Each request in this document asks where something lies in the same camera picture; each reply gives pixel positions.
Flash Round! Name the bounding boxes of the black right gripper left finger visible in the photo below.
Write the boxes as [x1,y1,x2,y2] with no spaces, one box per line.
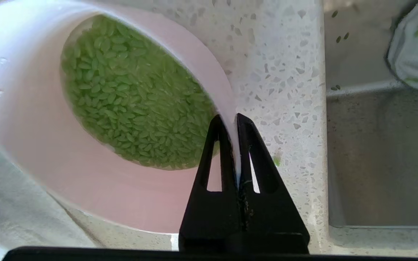
[179,114,244,252]

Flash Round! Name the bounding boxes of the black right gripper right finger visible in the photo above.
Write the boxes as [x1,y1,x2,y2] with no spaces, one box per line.
[229,113,310,253]

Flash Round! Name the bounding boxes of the chopped green onion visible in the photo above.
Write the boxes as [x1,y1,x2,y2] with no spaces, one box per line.
[60,14,218,171]

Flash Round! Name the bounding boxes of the pink bowl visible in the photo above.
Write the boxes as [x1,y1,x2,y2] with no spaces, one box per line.
[0,0,242,234]

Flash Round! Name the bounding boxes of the steel sink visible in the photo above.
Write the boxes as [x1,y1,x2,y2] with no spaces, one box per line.
[323,0,418,229]

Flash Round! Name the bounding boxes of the white towel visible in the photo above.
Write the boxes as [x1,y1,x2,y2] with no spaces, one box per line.
[0,127,97,261]

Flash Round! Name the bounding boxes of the white crumpled cloth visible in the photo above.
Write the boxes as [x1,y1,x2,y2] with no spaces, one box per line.
[387,0,418,96]

